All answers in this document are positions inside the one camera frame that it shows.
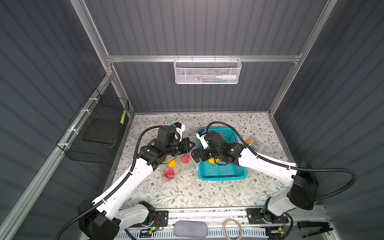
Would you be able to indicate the clear box of markers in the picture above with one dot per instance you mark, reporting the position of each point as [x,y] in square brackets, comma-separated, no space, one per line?
[254,143]

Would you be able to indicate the grey fabric pouch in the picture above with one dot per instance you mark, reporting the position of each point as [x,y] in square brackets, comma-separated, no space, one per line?
[191,229]

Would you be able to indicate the yellow lemon toy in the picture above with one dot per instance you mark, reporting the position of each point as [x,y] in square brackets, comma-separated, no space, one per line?
[171,163]

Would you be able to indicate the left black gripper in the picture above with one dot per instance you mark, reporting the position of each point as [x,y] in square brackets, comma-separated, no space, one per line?
[184,142]

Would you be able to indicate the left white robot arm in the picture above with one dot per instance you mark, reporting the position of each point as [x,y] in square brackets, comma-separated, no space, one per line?
[103,219]

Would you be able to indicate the clear zip top bag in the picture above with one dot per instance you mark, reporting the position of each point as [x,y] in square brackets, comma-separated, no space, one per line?
[180,169]

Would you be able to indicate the white wire mesh basket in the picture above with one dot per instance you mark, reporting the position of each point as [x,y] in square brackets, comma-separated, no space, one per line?
[207,71]

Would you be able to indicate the teal plastic basket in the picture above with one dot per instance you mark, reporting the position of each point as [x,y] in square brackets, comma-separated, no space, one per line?
[214,173]

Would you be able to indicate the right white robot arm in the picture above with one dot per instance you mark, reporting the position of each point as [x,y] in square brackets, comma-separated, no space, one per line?
[301,185]

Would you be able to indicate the black pad in basket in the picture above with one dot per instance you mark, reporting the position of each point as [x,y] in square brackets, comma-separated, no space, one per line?
[101,131]

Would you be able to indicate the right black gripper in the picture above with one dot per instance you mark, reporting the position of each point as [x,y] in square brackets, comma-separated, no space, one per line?
[200,150]

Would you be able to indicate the black wire basket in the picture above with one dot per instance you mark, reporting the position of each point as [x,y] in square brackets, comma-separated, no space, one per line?
[101,107]

